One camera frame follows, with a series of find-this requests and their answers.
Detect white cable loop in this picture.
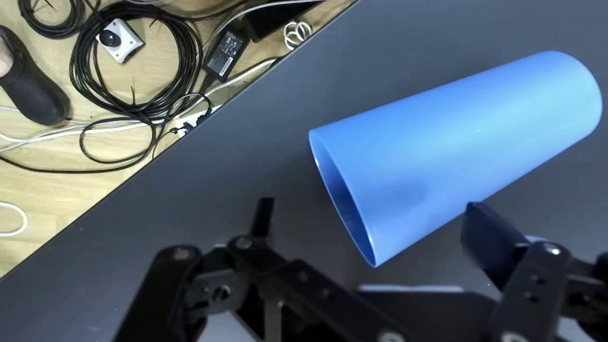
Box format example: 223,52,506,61
0,200,31,240

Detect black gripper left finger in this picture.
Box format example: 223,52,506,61
113,196,383,342

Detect black power adapter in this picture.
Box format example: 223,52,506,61
204,27,250,82

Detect small black cable coil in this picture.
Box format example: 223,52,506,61
18,0,88,41

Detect blue plastic cup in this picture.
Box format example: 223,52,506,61
308,50,605,270

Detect long white cable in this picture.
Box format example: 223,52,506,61
0,58,282,153

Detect black shoe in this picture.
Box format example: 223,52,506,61
0,25,73,128

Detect white coiled cable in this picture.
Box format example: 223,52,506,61
282,20,316,52

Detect loose black cable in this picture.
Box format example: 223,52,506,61
0,117,162,175

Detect large black cable coil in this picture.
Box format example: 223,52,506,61
69,3,206,126

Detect grey square device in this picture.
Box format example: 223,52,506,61
96,18,147,65

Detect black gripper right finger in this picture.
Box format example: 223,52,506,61
460,202,608,342

